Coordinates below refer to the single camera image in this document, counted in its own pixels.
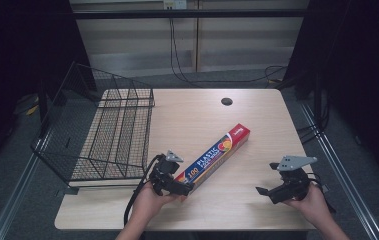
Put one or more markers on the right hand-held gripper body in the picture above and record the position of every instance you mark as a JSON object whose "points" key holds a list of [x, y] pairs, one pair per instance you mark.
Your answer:
{"points": [[293, 181]]}

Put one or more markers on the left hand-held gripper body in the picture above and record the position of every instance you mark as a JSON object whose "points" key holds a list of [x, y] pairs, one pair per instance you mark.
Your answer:
{"points": [[162, 170]]}

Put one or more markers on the red blue plastic wrap box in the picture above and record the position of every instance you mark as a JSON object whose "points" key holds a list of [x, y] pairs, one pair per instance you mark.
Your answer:
{"points": [[214, 154]]}

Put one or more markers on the person's right hand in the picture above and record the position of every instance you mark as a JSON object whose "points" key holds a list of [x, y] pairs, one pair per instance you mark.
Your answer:
{"points": [[312, 205]]}

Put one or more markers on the person's left hand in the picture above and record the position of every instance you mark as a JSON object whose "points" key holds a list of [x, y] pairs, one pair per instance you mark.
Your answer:
{"points": [[150, 203]]}

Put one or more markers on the metal floor rail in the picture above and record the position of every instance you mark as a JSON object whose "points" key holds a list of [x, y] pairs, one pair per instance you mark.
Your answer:
{"points": [[20, 186], [337, 170]]}

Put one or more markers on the white wall power outlet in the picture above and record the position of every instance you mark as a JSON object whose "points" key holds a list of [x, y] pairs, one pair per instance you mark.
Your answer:
{"points": [[175, 4]]}

